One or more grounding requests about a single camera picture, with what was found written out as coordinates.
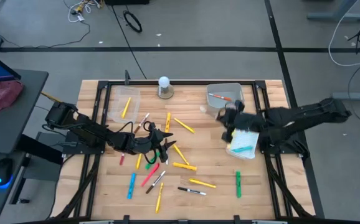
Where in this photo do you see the orange capped white marker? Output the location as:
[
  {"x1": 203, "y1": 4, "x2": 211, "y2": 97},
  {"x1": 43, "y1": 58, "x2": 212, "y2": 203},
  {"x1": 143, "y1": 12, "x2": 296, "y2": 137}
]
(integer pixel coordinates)
[{"x1": 207, "y1": 92, "x2": 232, "y2": 101}]

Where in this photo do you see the teal highlighter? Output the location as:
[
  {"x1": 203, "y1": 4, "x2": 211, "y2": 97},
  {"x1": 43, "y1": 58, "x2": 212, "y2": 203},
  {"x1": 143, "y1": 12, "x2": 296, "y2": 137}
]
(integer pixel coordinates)
[{"x1": 231, "y1": 145, "x2": 254, "y2": 153}]

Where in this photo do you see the white bulb on metal base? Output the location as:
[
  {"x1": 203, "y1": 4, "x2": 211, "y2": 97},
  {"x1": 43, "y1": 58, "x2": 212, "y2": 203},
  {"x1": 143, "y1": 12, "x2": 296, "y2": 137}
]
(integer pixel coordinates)
[{"x1": 157, "y1": 76, "x2": 175, "y2": 100}]

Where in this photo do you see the black desk foot bar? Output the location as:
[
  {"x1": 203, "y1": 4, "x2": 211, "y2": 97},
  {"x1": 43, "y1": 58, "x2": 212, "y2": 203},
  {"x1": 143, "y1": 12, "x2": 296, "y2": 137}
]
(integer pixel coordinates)
[{"x1": 17, "y1": 133, "x2": 64, "y2": 165}]

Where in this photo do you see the white plastic bin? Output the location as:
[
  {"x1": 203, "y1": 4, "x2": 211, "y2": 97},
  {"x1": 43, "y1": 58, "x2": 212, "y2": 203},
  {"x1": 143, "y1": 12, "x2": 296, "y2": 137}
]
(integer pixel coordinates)
[{"x1": 225, "y1": 128, "x2": 260, "y2": 161}]

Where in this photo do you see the black capped Expo marker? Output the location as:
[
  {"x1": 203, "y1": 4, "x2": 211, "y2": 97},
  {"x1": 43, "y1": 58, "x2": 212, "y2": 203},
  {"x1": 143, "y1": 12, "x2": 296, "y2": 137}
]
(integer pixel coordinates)
[{"x1": 177, "y1": 186, "x2": 207, "y2": 196}]

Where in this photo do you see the black side desk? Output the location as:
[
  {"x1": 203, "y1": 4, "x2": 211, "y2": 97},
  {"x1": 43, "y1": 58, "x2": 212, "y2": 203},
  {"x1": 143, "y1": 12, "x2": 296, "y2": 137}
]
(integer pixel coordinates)
[{"x1": 0, "y1": 69, "x2": 50, "y2": 224}]

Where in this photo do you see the green highlighter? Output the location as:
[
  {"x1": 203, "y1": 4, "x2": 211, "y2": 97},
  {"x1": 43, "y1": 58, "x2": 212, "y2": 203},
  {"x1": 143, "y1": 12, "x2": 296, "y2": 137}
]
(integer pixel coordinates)
[
  {"x1": 235, "y1": 170, "x2": 242, "y2": 199},
  {"x1": 144, "y1": 151, "x2": 161, "y2": 170}
]

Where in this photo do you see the brown capped white marker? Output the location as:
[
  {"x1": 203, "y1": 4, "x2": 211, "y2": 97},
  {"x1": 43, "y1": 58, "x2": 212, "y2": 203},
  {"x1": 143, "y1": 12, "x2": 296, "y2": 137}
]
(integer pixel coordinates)
[
  {"x1": 145, "y1": 170, "x2": 166, "y2": 195},
  {"x1": 135, "y1": 113, "x2": 151, "y2": 131}
]

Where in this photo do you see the pink highlighter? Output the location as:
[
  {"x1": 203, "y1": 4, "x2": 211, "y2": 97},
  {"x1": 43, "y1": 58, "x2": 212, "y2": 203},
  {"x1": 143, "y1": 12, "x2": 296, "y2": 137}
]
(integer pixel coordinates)
[{"x1": 141, "y1": 162, "x2": 161, "y2": 188}]

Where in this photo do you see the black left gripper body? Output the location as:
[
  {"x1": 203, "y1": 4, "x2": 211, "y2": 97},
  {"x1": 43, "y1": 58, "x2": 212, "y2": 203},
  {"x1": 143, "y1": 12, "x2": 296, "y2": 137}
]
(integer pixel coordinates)
[{"x1": 126, "y1": 123, "x2": 168, "y2": 163}]

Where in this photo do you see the grey plastic bin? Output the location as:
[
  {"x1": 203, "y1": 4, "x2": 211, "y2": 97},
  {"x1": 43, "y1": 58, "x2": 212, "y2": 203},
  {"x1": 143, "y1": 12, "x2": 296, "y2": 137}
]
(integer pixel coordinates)
[{"x1": 206, "y1": 82, "x2": 245, "y2": 118}]

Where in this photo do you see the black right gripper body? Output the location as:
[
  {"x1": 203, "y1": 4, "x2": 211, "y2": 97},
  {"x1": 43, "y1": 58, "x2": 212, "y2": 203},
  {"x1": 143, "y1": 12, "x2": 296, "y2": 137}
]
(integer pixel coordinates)
[{"x1": 216, "y1": 99, "x2": 260, "y2": 143}]

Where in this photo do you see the coiled black cable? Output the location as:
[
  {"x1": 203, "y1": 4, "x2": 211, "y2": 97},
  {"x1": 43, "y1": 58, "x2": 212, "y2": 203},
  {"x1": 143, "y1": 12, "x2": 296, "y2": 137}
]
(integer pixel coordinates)
[{"x1": 122, "y1": 9, "x2": 143, "y2": 34}]

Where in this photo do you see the white and yellow cable bundle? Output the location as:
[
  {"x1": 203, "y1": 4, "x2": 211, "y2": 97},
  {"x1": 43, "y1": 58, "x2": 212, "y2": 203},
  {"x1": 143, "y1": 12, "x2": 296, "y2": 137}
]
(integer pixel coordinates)
[{"x1": 62, "y1": 0, "x2": 103, "y2": 24}]

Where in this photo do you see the grey desk foot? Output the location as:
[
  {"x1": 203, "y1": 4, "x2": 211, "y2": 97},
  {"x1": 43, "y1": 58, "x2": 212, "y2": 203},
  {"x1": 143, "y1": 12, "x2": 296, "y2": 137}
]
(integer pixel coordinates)
[
  {"x1": 306, "y1": 0, "x2": 360, "y2": 22},
  {"x1": 330, "y1": 86, "x2": 360, "y2": 101}
]

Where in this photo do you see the black computer mouse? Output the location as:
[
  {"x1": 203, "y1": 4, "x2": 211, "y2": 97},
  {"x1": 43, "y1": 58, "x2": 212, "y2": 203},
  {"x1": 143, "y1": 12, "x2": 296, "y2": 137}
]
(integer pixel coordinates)
[{"x1": 0, "y1": 157, "x2": 14, "y2": 190}]

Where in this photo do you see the thin black floor cable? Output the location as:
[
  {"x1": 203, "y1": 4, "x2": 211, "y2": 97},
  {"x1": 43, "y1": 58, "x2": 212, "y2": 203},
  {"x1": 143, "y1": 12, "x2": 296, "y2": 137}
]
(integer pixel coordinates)
[{"x1": 110, "y1": 4, "x2": 148, "y2": 80}]

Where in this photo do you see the blue highlighter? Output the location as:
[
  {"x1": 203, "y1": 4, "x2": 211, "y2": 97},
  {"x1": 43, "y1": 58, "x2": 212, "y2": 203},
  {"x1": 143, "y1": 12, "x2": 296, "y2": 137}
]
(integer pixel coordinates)
[{"x1": 126, "y1": 172, "x2": 136, "y2": 200}]

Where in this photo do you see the black box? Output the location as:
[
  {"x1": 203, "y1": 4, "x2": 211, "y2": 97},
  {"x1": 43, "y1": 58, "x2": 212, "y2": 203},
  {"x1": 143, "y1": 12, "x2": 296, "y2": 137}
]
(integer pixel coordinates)
[{"x1": 104, "y1": 0, "x2": 151, "y2": 6}]

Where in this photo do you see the clear plastic bin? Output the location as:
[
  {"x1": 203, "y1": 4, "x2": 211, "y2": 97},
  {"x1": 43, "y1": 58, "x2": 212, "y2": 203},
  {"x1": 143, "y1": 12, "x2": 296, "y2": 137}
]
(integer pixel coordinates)
[{"x1": 107, "y1": 85, "x2": 141, "y2": 124}]

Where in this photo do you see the long white floor cable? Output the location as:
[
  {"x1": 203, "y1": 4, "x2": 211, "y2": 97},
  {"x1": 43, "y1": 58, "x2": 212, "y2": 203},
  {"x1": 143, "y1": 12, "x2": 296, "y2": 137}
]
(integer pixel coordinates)
[{"x1": 328, "y1": 0, "x2": 360, "y2": 67}]

